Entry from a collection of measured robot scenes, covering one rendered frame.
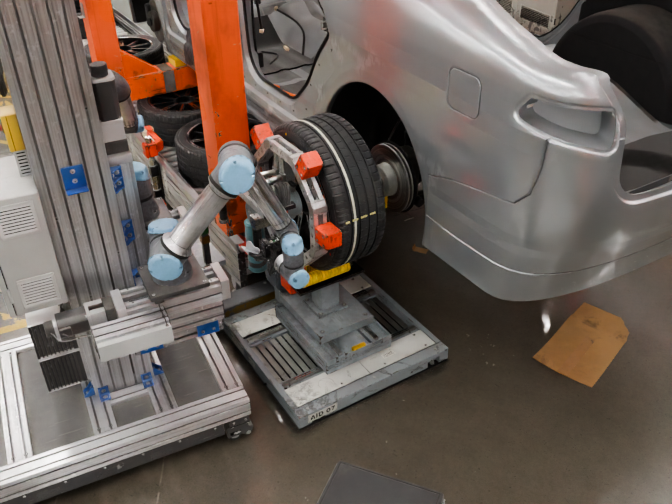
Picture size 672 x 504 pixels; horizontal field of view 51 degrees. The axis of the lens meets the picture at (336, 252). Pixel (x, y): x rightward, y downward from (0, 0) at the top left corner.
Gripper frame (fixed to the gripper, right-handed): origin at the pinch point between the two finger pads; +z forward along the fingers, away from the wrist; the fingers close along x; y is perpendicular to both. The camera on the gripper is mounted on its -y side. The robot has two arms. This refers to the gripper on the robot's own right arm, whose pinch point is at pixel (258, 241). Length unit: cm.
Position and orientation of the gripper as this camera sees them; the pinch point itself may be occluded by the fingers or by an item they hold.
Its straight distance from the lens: 286.3
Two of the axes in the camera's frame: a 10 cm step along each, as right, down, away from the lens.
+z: -5.3, -4.7, 7.0
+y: -0.1, -8.3, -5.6
